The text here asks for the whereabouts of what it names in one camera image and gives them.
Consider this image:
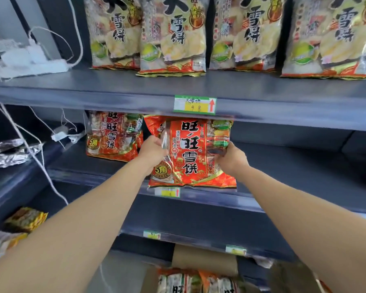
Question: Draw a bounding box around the person's right hand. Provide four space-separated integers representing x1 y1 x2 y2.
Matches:
216 142 250 177

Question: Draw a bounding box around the person's left hand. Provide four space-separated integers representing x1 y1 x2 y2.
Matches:
137 136 169 176

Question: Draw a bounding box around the dark grey metal shelf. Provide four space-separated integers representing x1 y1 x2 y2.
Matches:
0 102 89 231
341 128 366 219
0 0 366 281

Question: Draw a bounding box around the plain brown cardboard box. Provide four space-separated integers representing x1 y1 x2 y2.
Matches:
139 243 264 293

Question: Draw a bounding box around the big rice cracker bag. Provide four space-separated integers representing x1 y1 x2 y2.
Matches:
84 0 143 70
208 0 286 73
136 0 210 78
280 0 366 80

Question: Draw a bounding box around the person's left forearm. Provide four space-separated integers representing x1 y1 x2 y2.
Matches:
0 158 159 293

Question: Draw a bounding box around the person's right forearm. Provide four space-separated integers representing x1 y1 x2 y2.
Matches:
231 167 366 293

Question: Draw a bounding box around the white extension socket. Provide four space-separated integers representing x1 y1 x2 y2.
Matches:
68 131 87 145

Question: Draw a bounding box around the small white hanging adapter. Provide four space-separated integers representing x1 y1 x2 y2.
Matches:
51 126 69 142

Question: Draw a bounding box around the silver foil bag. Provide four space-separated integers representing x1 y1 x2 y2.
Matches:
0 142 46 173
0 138 25 155

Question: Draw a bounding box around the white power strip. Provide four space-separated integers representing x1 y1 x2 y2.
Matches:
0 59 70 80

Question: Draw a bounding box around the small white charger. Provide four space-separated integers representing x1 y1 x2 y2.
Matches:
26 39 48 65

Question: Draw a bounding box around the large white power adapter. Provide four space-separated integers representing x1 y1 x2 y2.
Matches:
0 48 30 68

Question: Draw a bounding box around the long white hanging cable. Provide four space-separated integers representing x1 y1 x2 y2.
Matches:
0 102 70 206

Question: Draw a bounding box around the thick white cable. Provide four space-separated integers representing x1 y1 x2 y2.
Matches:
65 0 84 68

